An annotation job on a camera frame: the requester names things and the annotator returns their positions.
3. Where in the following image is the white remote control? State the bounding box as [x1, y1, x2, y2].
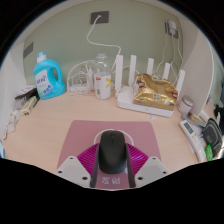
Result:
[179, 119, 208, 163]

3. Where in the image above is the white charger cable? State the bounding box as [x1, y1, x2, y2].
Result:
[162, 31, 185, 83]

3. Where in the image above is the blue detergent bottle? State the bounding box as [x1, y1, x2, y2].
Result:
[32, 50, 67, 101]

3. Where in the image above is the white desk partition panel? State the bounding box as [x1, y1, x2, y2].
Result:
[181, 29, 215, 116]

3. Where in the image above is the stack of papers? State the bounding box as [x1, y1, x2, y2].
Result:
[14, 84, 38, 101]

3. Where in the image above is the black pen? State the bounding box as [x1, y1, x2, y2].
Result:
[32, 95, 41, 108]

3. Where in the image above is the grey blank wall plate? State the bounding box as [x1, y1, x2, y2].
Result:
[22, 41, 35, 59]

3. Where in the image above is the white cable from wall socket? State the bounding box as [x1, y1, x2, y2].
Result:
[86, 14, 123, 63]

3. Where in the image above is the black bag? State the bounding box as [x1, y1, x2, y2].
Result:
[213, 104, 224, 134]

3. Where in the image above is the white router with antennas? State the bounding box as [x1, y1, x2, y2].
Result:
[114, 54, 186, 118]

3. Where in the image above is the small jar with lid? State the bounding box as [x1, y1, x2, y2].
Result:
[177, 95, 195, 116]

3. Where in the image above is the white wall charger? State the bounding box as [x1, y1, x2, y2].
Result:
[164, 19, 180, 39]

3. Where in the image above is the grey wall socket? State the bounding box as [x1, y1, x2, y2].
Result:
[89, 10, 110, 25]

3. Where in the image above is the pink printed mouse pad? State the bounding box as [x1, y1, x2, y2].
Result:
[56, 119, 162, 190]

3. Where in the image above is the black computer mouse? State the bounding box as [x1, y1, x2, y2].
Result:
[97, 130, 128, 175]

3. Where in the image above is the clear bottle with white label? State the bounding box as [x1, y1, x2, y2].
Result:
[94, 53, 113, 101]

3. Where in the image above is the black zip pouch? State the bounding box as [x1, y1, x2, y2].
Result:
[201, 118, 224, 158]

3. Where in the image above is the gold snack bag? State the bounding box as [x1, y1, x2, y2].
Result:
[133, 73, 179, 112]

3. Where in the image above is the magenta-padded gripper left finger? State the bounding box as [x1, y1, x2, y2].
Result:
[54, 142, 101, 189]

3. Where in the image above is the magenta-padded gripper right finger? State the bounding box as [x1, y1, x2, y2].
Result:
[124, 142, 170, 189]

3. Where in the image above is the small green pack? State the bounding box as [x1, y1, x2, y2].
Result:
[204, 144, 214, 162]

